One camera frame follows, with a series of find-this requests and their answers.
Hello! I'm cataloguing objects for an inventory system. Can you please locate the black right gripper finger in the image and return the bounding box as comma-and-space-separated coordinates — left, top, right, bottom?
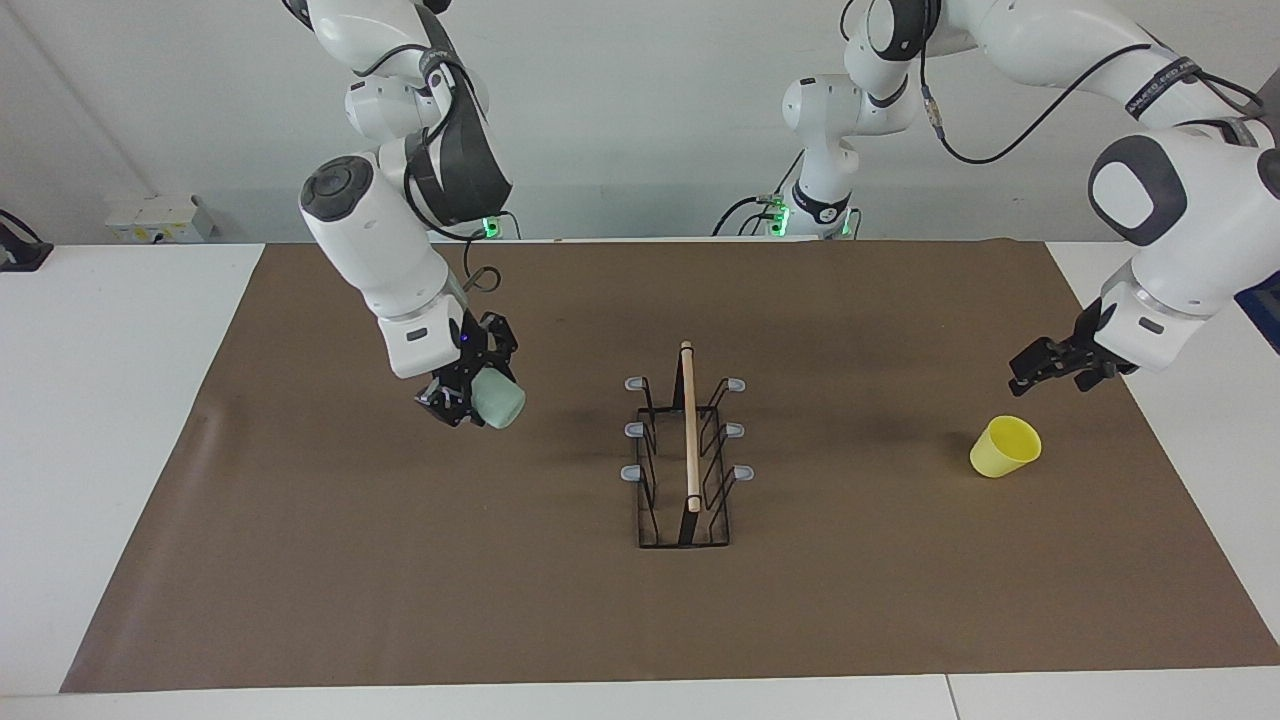
485, 313, 519, 376
418, 378, 479, 429

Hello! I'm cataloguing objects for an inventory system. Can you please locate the pale green plastic cup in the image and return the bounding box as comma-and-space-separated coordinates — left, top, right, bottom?
470, 370, 528, 431

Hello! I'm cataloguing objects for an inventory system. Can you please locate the yellow plastic cup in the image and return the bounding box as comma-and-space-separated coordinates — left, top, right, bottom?
969, 415, 1043, 479

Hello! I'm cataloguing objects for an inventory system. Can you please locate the blue box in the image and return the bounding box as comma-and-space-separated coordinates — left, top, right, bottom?
1235, 270, 1280, 354

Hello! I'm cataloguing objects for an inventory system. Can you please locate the brown table mat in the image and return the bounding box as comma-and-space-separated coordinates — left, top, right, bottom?
60, 238, 1280, 694

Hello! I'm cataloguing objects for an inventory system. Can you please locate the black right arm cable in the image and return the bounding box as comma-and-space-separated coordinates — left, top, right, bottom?
353, 43, 501, 293

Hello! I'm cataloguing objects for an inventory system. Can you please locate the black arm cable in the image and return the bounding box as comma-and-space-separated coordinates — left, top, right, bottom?
918, 40, 1263, 167
353, 43, 501, 293

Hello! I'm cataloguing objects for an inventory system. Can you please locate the black wire cup rack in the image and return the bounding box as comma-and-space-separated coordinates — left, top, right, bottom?
620, 340, 756, 550

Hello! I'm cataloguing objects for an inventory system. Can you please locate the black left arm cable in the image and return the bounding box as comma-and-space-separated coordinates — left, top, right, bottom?
918, 40, 1263, 167

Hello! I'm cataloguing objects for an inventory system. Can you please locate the black base cable bundle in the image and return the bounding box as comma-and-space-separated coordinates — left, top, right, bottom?
712, 150, 804, 239

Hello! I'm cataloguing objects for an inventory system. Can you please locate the white wall socket box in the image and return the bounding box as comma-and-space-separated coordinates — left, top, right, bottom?
104, 194, 217, 244

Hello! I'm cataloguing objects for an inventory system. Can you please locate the black clamp mount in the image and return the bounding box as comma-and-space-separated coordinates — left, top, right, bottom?
0, 209, 54, 273

